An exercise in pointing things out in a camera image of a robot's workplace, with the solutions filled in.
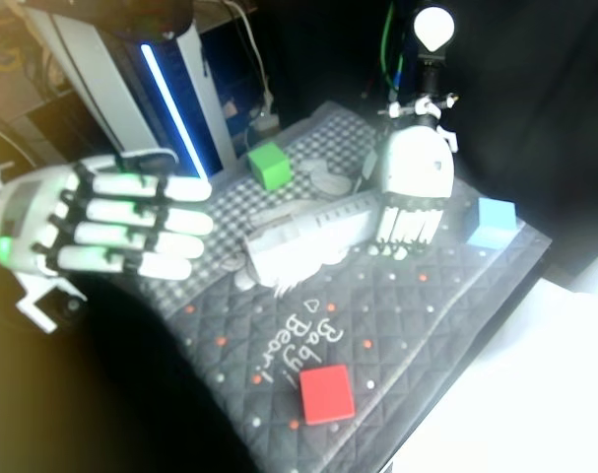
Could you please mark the red cube block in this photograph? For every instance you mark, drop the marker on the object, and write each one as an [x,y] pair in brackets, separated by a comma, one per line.
[325,396]

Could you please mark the green cube block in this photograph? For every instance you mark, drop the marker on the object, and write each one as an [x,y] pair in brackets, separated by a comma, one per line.
[270,167]

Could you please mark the white power plug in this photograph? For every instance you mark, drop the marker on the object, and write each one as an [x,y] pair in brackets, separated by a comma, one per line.
[265,119]

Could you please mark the large clear plastic syringe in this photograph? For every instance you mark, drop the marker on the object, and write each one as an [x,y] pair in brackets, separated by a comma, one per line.
[303,241]

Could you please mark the white tower with blue light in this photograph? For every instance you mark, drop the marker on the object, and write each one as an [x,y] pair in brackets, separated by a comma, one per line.
[106,98]

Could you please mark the grey bear print quilt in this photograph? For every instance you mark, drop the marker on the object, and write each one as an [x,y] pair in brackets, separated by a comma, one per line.
[377,315]

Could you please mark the dark blurred robot body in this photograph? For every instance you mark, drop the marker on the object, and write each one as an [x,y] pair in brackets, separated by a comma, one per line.
[82,394]

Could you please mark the blue cube block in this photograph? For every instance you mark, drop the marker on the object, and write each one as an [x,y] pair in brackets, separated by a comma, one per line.
[493,224]

